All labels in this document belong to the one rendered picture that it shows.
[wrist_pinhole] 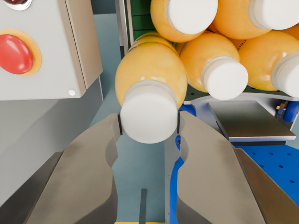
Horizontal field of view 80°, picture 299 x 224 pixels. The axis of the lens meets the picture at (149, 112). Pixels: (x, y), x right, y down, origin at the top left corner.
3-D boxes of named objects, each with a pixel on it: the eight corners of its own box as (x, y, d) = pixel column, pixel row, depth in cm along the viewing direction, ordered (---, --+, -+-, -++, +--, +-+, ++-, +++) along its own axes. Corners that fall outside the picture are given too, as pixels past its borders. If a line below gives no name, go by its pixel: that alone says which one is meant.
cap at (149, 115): (183, 115, 14) (187, 128, 12) (139, 134, 15) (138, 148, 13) (161, 72, 12) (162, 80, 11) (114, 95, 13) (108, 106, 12)
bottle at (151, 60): (180, 64, 30) (210, 124, 14) (143, 82, 32) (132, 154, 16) (162, 22, 27) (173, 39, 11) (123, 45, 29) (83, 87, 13)
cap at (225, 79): (199, 63, 19) (203, 68, 17) (237, 51, 18) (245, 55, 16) (204, 96, 20) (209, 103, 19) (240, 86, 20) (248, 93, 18)
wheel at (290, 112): (280, 124, 35) (292, 127, 34) (287, 103, 33) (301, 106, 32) (283, 114, 38) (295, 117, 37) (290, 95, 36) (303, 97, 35)
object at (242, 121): (206, 111, 39) (226, 149, 29) (208, 102, 38) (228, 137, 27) (253, 110, 39) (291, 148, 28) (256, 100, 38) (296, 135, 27)
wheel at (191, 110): (189, 130, 35) (196, 126, 36) (191, 110, 33) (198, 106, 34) (173, 121, 38) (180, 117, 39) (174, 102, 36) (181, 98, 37)
